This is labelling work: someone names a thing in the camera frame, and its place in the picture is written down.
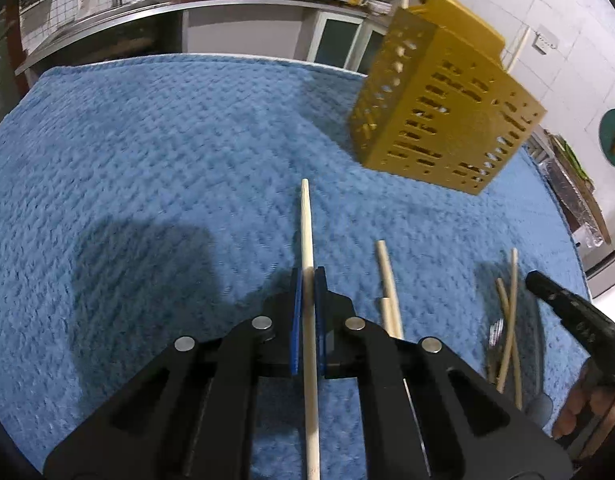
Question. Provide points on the blue fleece blanket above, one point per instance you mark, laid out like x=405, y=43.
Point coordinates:
x=137, y=160

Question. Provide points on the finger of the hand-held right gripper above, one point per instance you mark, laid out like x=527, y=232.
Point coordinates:
x=572, y=310

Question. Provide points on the brown kitchen counter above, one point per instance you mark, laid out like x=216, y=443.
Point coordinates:
x=112, y=15

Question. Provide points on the wide glass cabinet door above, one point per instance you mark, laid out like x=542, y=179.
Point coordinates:
x=373, y=50

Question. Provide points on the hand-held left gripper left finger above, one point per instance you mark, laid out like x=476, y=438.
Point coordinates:
x=296, y=320

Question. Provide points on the person's right hand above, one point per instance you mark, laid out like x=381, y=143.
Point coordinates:
x=567, y=417

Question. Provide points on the gold perforated utensil holder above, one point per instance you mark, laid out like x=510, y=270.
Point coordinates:
x=437, y=125

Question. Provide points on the narrow glass cabinet door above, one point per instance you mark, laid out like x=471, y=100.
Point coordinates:
x=335, y=40

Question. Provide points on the metal spoon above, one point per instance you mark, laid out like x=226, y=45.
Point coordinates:
x=496, y=335

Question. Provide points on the wooden crate with vegetables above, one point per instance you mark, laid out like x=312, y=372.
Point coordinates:
x=577, y=175

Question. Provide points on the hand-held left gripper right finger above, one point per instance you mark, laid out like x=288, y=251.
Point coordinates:
x=321, y=320

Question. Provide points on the white wall socket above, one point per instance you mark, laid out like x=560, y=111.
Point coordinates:
x=545, y=42

